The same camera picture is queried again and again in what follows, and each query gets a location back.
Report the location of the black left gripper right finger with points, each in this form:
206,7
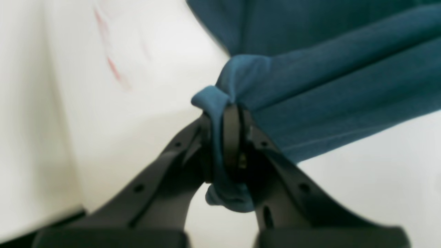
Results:
291,209

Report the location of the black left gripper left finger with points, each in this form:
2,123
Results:
150,212

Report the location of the dark navy T-shirt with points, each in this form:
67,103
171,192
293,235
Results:
318,74

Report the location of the red tape rectangle marking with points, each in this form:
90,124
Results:
113,60

